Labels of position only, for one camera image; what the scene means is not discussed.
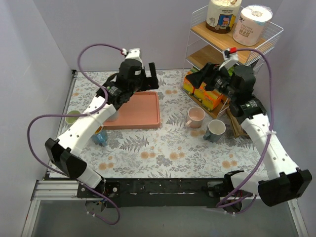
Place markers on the orange sponge pack left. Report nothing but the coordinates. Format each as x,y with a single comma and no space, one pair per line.
187,86

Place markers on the brown cartoon tissue roll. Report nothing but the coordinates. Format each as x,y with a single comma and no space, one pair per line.
221,15

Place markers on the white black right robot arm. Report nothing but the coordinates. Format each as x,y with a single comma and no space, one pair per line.
259,133

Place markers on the blue butterfly mug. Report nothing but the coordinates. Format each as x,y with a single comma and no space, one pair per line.
100,137

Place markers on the orange sponge pack right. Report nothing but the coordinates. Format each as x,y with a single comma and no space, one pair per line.
212,99

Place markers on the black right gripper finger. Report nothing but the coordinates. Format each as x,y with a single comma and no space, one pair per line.
211,70
198,78

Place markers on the pink mug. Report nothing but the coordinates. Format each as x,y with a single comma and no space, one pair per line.
195,117

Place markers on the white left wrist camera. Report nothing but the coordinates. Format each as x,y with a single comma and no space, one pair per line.
134,53

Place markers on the floral tablecloth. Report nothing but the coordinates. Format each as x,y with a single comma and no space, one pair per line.
172,150

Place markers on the dark grey mug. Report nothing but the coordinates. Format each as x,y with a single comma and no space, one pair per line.
216,128

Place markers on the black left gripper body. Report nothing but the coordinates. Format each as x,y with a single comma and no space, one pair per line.
147,80

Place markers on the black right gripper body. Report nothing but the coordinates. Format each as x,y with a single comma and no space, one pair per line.
206,76

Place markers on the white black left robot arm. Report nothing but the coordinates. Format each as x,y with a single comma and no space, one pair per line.
64,151

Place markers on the terracotta pink tray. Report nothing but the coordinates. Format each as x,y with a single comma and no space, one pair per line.
140,112

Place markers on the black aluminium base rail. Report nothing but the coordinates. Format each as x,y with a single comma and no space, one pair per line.
136,192

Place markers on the orange sponge pack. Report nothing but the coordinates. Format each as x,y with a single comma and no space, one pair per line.
187,86
199,92
212,99

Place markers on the orange sponge pack middle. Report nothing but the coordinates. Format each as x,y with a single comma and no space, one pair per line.
199,92

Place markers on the pink toilet paper roll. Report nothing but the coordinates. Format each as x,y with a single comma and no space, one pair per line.
251,23

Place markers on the blue brown chips bag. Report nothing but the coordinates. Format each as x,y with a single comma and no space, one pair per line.
238,131

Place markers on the blue white gradient mug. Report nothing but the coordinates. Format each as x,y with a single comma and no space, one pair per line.
113,117

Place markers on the green ceramic mug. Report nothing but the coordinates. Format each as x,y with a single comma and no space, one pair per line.
74,116

